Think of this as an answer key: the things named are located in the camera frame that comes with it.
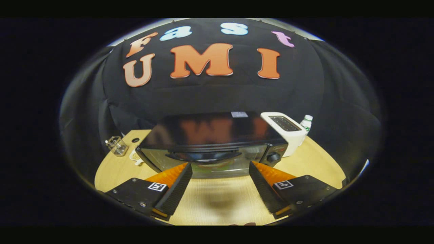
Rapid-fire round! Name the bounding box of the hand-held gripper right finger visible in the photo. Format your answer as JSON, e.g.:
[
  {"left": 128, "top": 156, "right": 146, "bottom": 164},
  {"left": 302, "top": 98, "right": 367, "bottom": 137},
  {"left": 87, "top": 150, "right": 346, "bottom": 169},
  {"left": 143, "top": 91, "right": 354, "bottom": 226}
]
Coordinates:
[{"left": 249, "top": 161, "right": 339, "bottom": 219}]

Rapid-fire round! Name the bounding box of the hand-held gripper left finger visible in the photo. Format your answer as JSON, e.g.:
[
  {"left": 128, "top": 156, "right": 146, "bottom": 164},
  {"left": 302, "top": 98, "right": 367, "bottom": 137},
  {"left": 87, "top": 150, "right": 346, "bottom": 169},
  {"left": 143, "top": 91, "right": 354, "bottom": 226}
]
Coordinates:
[{"left": 106, "top": 162, "right": 193, "bottom": 221}]

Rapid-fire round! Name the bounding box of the black toaster oven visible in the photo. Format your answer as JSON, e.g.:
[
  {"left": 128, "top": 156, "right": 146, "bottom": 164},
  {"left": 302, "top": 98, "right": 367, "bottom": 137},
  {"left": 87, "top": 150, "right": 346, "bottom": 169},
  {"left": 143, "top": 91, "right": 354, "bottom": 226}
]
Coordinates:
[{"left": 136, "top": 111, "right": 289, "bottom": 179}]

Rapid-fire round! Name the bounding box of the white pop-up toaster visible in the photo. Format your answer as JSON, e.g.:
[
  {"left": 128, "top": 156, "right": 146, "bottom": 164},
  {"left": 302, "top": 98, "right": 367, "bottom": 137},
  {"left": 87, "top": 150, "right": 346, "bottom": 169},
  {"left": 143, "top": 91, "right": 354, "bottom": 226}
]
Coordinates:
[{"left": 260, "top": 112, "right": 307, "bottom": 158}]

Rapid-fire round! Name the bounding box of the white divided snack dish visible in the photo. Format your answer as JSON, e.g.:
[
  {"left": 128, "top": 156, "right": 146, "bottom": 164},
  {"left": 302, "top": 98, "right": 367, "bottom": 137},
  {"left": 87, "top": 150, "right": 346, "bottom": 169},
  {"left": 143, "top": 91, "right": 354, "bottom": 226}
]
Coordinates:
[{"left": 129, "top": 149, "right": 145, "bottom": 166}]

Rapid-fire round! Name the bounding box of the white green-label bottle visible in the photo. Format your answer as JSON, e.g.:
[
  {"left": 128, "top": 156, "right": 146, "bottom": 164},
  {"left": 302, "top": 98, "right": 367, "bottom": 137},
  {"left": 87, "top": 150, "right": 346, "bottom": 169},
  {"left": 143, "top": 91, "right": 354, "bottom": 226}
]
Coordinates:
[{"left": 300, "top": 115, "right": 313, "bottom": 133}]

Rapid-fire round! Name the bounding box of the black backdrop cloth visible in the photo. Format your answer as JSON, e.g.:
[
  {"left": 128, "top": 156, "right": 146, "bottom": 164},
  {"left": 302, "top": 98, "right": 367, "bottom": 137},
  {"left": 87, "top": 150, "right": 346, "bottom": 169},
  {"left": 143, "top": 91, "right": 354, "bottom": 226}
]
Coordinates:
[{"left": 59, "top": 18, "right": 383, "bottom": 178}]

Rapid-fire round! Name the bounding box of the wire mesh utensil holder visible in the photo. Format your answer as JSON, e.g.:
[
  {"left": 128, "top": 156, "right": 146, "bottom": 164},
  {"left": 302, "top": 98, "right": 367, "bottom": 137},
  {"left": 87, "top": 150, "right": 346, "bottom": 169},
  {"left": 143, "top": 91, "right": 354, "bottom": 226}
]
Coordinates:
[{"left": 105, "top": 136, "right": 129, "bottom": 156}]

